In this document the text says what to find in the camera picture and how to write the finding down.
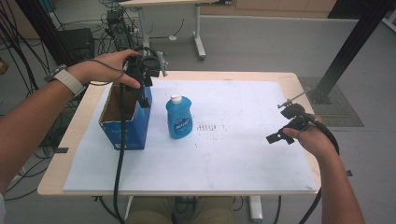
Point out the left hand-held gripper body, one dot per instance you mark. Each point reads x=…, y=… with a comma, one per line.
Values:
x=146, y=67

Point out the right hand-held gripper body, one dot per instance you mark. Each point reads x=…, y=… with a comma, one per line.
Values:
x=294, y=112

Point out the blue cardboard box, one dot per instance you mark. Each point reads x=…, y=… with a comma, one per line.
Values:
x=130, y=127

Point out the blue detergent bottle white cap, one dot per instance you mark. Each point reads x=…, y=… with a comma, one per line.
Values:
x=179, y=119

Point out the person's right hand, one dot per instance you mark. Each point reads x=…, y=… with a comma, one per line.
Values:
x=314, y=141

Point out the person's left hand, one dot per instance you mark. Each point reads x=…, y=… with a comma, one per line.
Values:
x=102, y=70

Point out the white desk with legs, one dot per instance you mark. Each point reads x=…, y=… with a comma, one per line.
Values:
x=198, y=34

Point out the white paper sheet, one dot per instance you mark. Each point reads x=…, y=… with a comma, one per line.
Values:
x=218, y=155

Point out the black computer case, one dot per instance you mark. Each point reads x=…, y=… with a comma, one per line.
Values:
x=77, y=45

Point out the white table leg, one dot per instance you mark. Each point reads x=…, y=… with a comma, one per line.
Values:
x=256, y=208

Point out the wristwatch with white band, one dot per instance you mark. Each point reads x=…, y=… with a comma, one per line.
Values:
x=70, y=81

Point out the person's right leg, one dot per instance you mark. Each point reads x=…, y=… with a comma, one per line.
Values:
x=214, y=211

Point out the person's leg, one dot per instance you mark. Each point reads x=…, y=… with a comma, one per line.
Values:
x=214, y=211
x=149, y=211

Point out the black tape strip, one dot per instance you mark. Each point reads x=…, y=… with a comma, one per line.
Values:
x=61, y=150

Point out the person's left leg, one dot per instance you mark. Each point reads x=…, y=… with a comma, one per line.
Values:
x=149, y=211

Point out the black metal post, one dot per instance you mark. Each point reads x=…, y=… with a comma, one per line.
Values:
x=351, y=46

